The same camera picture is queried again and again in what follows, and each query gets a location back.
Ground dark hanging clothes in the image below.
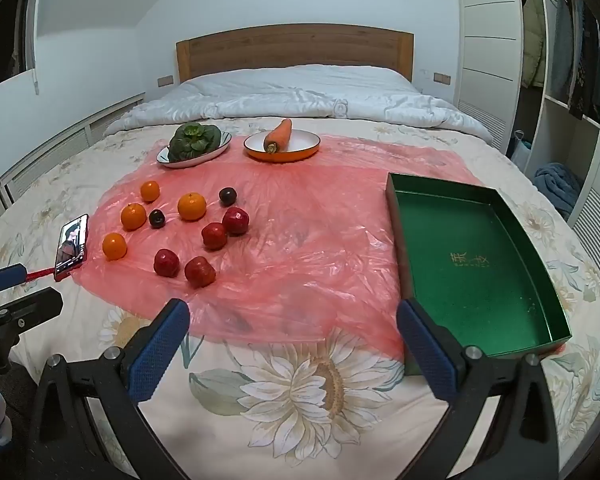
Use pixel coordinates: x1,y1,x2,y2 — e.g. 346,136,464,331
550,0,600,121

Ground orange round plate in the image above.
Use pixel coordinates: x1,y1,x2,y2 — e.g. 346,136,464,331
243,129,322,163

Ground smartphone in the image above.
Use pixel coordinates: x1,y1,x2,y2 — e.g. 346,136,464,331
54,213,90,282

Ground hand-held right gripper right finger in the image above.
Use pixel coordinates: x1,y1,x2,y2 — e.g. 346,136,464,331
396,298,573,480

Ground carrot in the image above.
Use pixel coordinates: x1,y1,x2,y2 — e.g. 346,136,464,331
263,118,293,155

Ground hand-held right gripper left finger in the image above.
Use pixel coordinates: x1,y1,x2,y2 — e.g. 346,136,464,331
27,298,191,480

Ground white wardrobe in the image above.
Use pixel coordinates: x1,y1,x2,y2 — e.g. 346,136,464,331
455,0,600,261

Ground white oval plate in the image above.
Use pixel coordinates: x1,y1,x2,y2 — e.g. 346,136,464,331
156,131,233,169

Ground green leafy vegetable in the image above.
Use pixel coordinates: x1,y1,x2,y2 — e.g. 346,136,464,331
168,122,222,163

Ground wooden headboard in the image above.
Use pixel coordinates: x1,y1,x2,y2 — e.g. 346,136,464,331
175,23,415,83

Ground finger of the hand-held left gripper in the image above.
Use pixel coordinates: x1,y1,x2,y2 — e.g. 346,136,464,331
0,287,64,335
0,265,27,295

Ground green tray box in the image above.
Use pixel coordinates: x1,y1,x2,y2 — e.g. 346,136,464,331
385,172,573,377

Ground white duvet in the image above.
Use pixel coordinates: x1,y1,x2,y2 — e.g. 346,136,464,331
102,64,491,137

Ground large orange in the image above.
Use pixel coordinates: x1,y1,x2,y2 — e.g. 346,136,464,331
177,192,207,222

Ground blue towel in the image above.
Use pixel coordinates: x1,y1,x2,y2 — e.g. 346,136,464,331
532,162,583,218

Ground red apple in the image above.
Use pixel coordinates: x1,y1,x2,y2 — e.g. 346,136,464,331
201,223,228,251
153,249,181,278
222,207,250,236
184,256,216,288

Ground light green jacket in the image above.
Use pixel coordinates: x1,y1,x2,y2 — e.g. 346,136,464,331
521,0,548,88

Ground pink plastic sheet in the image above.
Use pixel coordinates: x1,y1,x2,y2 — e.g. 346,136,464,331
82,135,486,361

